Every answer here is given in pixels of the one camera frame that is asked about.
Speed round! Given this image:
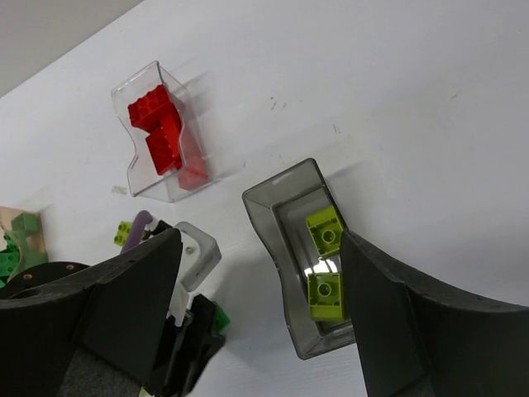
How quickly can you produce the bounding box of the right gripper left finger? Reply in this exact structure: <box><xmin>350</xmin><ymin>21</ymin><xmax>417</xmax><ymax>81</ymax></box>
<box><xmin>1</xmin><ymin>228</ymin><xmax>183</xmax><ymax>396</ymax></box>

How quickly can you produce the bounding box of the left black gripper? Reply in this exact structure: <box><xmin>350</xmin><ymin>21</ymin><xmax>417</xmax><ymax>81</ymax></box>
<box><xmin>7</xmin><ymin>260</ymin><xmax>226</xmax><ymax>397</ymax></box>

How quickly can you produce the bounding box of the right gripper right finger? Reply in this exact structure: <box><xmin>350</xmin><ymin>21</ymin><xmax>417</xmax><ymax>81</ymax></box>
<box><xmin>341</xmin><ymin>231</ymin><xmax>528</xmax><ymax>396</ymax></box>

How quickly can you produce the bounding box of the lime yellow brick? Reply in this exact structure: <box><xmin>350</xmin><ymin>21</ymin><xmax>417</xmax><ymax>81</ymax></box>
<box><xmin>307</xmin><ymin>273</ymin><xmax>346</xmax><ymax>323</ymax></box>

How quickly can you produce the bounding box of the dark green 2x4 brick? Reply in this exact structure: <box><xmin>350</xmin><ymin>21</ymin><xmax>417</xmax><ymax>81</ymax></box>
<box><xmin>0</xmin><ymin>233</ymin><xmax>20</xmax><ymax>288</ymax></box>

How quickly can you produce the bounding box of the lime 2x2 brick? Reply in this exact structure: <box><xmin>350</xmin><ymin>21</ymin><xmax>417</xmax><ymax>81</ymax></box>
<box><xmin>305</xmin><ymin>205</ymin><xmax>344</xmax><ymax>258</ymax></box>

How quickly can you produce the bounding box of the red arched brick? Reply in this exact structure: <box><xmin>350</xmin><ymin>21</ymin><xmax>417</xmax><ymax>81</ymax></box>
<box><xmin>145</xmin><ymin>117</ymin><xmax>183</xmax><ymax>175</ymax></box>

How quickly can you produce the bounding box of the red 2x4 brick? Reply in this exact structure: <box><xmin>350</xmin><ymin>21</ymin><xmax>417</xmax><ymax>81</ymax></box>
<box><xmin>127</xmin><ymin>84</ymin><xmax>182</xmax><ymax>132</ymax></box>

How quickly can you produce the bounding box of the lime 2x4 brick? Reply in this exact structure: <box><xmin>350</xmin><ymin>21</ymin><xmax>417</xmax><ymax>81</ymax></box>
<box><xmin>139</xmin><ymin>387</ymin><xmax>152</xmax><ymax>397</ymax></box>

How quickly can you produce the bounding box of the lime small square brick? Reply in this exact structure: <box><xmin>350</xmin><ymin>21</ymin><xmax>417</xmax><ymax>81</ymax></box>
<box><xmin>113</xmin><ymin>221</ymin><xmax>145</xmax><ymax>250</ymax></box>

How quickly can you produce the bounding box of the tan translucent container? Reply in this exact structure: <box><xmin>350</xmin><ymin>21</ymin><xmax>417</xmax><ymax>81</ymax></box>
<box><xmin>1</xmin><ymin>207</ymin><xmax>49</xmax><ymax>282</ymax></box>

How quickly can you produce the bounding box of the grey translucent container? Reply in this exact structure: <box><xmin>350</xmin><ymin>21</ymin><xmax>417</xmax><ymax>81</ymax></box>
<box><xmin>242</xmin><ymin>158</ymin><xmax>355</xmax><ymax>360</ymax></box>

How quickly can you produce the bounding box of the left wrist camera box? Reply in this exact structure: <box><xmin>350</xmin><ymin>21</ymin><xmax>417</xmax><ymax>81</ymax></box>
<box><xmin>168</xmin><ymin>222</ymin><xmax>222</xmax><ymax>327</ymax></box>

